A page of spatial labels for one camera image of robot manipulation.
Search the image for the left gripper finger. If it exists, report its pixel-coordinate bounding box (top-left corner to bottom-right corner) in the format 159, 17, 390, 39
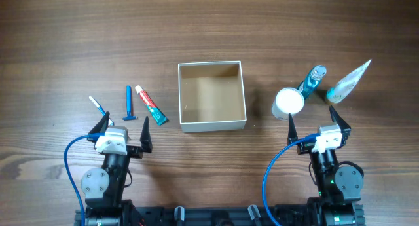
89, 111, 110, 134
140, 116, 153, 147

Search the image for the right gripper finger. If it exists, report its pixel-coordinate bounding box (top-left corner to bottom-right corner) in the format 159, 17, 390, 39
329, 105, 351, 132
287, 113, 299, 145

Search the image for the white floral squeeze tube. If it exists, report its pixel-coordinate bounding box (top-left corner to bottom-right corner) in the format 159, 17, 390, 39
325, 59, 372, 105

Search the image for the white round cotton swab jar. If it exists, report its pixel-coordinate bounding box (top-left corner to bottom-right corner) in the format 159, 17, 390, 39
271, 88, 304, 121

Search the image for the blue mouthwash bottle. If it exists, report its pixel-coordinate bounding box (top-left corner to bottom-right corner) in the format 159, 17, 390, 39
297, 65, 327, 99

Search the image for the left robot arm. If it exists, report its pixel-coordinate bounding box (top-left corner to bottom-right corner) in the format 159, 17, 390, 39
74, 112, 153, 225

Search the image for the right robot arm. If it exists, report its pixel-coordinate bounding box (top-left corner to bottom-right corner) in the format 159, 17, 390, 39
276, 106, 366, 226

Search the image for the red green toothpaste tube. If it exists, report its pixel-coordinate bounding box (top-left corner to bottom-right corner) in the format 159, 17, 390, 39
135, 85, 168, 126

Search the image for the blue white toothbrush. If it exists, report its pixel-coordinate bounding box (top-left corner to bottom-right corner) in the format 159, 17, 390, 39
88, 96, 115, 126

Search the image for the blue disposable razor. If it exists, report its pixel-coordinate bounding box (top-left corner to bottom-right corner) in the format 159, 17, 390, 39
122, 85, 137, 121

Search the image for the white square cardboard box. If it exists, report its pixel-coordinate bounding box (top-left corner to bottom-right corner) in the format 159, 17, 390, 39
178, 61, 247, 133

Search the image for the left blue cable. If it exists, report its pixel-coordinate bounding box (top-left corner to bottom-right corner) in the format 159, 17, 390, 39
63, 132, 105, 226

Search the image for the blue cable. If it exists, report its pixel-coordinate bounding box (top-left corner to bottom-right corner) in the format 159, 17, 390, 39
261, 133, 321, 226
63, 132, 105, 226

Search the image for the right blue cable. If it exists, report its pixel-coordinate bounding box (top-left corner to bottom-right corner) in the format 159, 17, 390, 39
261, 133, 321, 226

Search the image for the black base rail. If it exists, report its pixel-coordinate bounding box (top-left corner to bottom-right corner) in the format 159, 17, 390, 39
84, 204, 366, 225

